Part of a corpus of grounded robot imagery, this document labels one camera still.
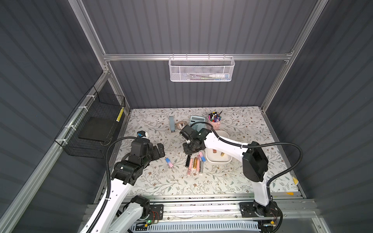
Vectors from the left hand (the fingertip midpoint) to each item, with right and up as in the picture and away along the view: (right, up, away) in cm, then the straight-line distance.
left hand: (156, 148), depth 73 cm
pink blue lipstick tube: (+4, -12, +18) cm, 22 cm away
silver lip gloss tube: (+24, -14, +16) cm, 32 cm away
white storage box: (+33, -8, +19) cm, 39 cm away
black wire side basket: (-33, +10, -1) cm, 34 cm away
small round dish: (+10, +12, +36) cm, 39 cm away
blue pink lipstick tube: (+25, -9, +20) cm, 33 cm away
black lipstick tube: (+16, -11, +19) cm, 27 cm away
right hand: (+16, -3, +14) cm, 22 cm away
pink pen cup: (+34, +15, +26) cm, 45 cm away
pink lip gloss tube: (+17, -14, +16) cm, 27 cm away
